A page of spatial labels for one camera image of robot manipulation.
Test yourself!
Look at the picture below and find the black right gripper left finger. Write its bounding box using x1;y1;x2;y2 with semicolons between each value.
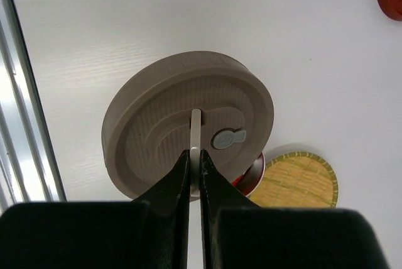
1;150;190;268

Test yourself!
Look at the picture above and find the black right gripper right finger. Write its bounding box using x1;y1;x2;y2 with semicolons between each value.
200;150;389;268

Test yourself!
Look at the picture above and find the taupe round lid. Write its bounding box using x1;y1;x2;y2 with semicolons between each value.
101;51;274;199

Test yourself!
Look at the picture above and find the red steel lunch bowl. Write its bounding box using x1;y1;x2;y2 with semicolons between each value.
232;153;266;197

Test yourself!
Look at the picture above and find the round bamboo tray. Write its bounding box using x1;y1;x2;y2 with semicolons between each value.
249;151;339;208

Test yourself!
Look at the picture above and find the aluminium front rail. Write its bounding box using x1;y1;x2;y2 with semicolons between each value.
1;0;66;212

